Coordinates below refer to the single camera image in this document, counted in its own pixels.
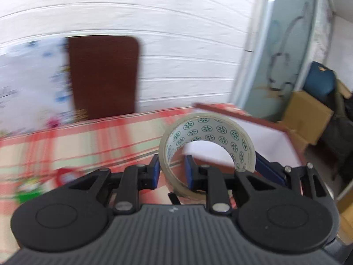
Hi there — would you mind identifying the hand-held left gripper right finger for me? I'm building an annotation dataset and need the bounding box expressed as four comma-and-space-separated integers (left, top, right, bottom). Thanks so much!
186, 155, 290, 214

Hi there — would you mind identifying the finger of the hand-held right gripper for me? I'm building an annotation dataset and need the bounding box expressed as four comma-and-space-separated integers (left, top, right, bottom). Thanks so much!
255, 150, 333, 199

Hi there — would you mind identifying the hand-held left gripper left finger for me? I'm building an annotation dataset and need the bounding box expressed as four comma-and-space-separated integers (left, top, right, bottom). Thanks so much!
69, 154, 161, 215

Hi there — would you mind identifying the reddish brown box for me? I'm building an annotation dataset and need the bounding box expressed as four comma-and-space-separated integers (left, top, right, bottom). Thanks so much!
193, 102, 307, 172

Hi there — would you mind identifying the clear packing tape roll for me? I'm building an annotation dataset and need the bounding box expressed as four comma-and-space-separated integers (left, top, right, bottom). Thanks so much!
158, 113, 257, 199

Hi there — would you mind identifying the red plaid blanket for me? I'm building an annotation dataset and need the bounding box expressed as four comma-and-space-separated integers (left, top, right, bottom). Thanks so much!
0, 103, 276, 254

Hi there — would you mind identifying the large cardboard box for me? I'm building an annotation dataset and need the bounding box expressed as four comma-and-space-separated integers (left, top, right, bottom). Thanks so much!
276, 90, 335, 155

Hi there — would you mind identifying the dark clothing pile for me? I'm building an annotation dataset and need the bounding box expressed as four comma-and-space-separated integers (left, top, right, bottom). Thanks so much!
317, 87, 353, 184

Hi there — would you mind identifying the red and blue block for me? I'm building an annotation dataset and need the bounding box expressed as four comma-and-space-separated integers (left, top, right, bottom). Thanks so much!
54, 167, 93, 189

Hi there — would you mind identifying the blue bag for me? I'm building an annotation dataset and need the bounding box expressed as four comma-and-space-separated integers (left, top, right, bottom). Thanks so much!
306, 61, 337, 103

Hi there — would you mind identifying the small cardboard box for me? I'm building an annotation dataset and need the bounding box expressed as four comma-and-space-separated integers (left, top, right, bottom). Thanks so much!
334, 78, 353, 99

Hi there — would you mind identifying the green printed box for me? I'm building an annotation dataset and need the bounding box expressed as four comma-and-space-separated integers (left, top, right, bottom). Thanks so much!
12, 177, 51, 206

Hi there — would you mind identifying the white floral pillow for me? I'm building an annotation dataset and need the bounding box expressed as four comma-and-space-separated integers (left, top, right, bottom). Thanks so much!
0, 37, 75, 138

